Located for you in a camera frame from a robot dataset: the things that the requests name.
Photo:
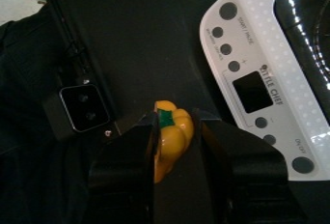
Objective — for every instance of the black cloth curtain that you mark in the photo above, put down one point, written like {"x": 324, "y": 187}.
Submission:
{"x": 29, "y": 112}

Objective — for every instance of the white appliance control panel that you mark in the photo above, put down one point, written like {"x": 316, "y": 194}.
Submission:
{"x": 265, "y": 83}

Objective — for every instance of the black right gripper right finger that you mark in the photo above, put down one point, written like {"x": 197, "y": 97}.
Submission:
{"x": 248, "y": 170}

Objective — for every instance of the black frame rail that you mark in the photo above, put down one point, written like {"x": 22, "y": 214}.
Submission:
{"x": 77, "y": 50}

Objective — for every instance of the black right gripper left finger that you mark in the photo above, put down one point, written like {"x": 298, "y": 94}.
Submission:
{"x": 124, "y": 166}

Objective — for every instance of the yellow toy bell pepper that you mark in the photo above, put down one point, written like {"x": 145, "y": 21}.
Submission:
{"x": 173, "y": 137}

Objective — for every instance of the black table-level camera box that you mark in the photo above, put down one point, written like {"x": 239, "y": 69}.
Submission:
{"x": 78, "y": 110}

